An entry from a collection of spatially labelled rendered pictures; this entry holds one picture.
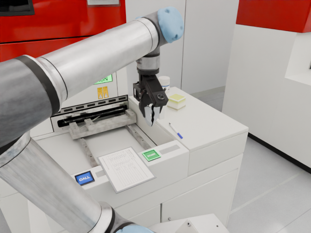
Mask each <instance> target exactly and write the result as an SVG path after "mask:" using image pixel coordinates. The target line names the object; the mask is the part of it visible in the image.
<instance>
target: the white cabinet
mask: <svg viewBox="0 0 311 233"><path fill-rule="evenodd" d="M242 158H243V153H241V154H238V155H236V156H234V157H231V158H229V159H226V160H224V161H222V162H219V163H217V164H215V165H212V166H210V167H208V168H206V169H203V170H201V171H199V172H196V173H194V174H192V175H189V176H187V178H186V179H183V180H181V181H179V182H176V183H174V184H171V185H169V186H167V187H165V188H162V189H160V190H157V191H155V192H153V193H150V194H148V195H146V196H143V197H141V198H139V199H136V200H134V201H132V202H130V203H127V204H125V205H123V206H120V207H118V208H116V209H114V210H115V211H116V212H117V213H118V214H119V215H120V216H122V217H123V218H125V219H127V220H129V221H132V222H134V223H136V224H138V225H141V226H143V227H149V226H151V225H154V224H157V223H162V222H167V221H174V220H180V219H185V218H190V217H195V216H201V215H207V214H213V213H214V215H215V216H216V217H217V218H218V219H219V220H220V221H221V223H222V224H223V225H224V226H225V227H226V229H227V225H228V220H229V216H230V211H231V206H232V202H233V198H234V194H235V189H236V184H237V180H238V175H239V171H240V167H241V162H242Z"/></svg>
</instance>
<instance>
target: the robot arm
mask: <svg viewBox="0 0 311 233"><path fill-rule="evenodd" d="M183 32H184V22H183V19H182V16H181V14H180V12H179V11H178V10H177V9H176V8H174V7H172V6H168V7H165V8H163V9H162V8H160V9H159V10H158V11H156V12H153V13H151V14H148V15H146V16H139V17H136V18H135V20H133V21H131V22H128V23H125V24H123V25H120V26H117V27H114V28H112V29H108V30H106V31H104V32H102V33H100V34H97V35H94V36H92V37H89V38H86V39H84V40H81V41H79V42H76V43H74V44H71V45H69V46H66V47H63V48H61V49H58V50H55V51H53V52H50V53H48V54H45V55H43V56H40V57H38V58H33V57H31V56H29V55H21V56H19V57H16V58H13V59H10V60H8V61H4V62H0V178H1V179H3V180H4V181H5V182H6V183H8V184H9V185H10V186H11V187H13V188H14V189H15V190H16V191H17V192H19V193H20V194H21V195H23V196H24V197H25V198H26V199H28V200H29V201H30V202H31V203H33V204H34V205H35V206H37V207H38V208H39V209H40V210H42V211H43V212H44V213H46V214H47V215H48V216H49V217H50V218H52V219H53V220H54V221H55V222H57V223H58V224H59V225H61V226H62V227H63V228H64V229H66V230H67V231H68V232H70V233H156V232H154V231H152V230H150V229H148V228H146V227H143V226H141V225H138V224H136V223H134V222H132V221H129V220H127V219H125V218H123V217H122V216H120V215H119V214H118V213H117V212H116V211H115V210H114V209H113V208H112V207H111V206H110V205H109V204H108V203H107V202H103V201H100V202H97V201H96V200H95V199H94V198H93V197H92V196H91V195H89V194H88V193H87V192H86V191H85V190H84V189H83V188H82V187H81V186H80V185H79V184H78V183H77V182H76V181H75V180H74V179H73V178H72V177H71V176H70V175H69V174H68V173H67V172H66V171H65V170H64V169H63V168H62V167H61V166H60V165H59V164H58V163H57V162H56V161H55V160H54V159H53V158H52V157H51V156H50V155H49V154H48V153H47V152H46V151H44V150H43V149H42V148H41V147H40V146H39V145H38V144H37V143H36V142H35V141H34V140H33V139H32V138H31V137H30V130H31V129H32V128H34V127H36V126H37V125H39V124H40V123H42V122H43V121H45V120H46V119H48V118H49V117H51V116H53V115H55V114H56V113H58V112H59V111H60V110H61V107H62V103H63V102H64V101H65V100H67V99H69V98H71V97H72V96H74V95H76V94H78V93H80V92H81V91H83V90H85V89H87V88H88V87H90V86H92V85H94V84H95V83H97V82H99V81H101V80H102V79H104V78H106V77H108V76H109V75H111V74H113V73H115V72H116V71H118V70H120V69H122V68H124V67H125V66H127V65H129V64H131V63H132V62H134V61H136V63H137V72H138V73H139V81H138V82H137V83H133V96H134V98H135V99H136V100H137V101H138V102H139V109H140V113H141V114H142V116H143V118H144V120H145V122H146V123H147V124H148V125H149V126H150V127H151V126H153V125H154V124H155V122H156V120H157V119H158V117H159V115H160V113H161V110H162V108H163V106H166V105H167V103H168V100H169V99H168V97H167V96H166V93H165V91H164V89H163V88H162V86H161V84H160V82H159V80H158V78H157V76H156V74H158V73H159V67H160V47H161V46H163V45H165V44H167V43H172V42H174V41H176V40H179V39H180V38H181V37H182V35H183ZM134 89H136V95H135V91H134ZM150 104H152V106H149V105H150ZM150 114H151V115H150Z"/></svg>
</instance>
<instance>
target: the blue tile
mask: <svg viewBox="0 0 311 233"><path fill-rule="evenodd" d="M76 178H77V181H78V184H83V183H86V182H89V181H92V180H93V179H92V177H91V175H90V173H89V172H88V173H86V174H83V175H80V176H77V177H76Z"/></svg>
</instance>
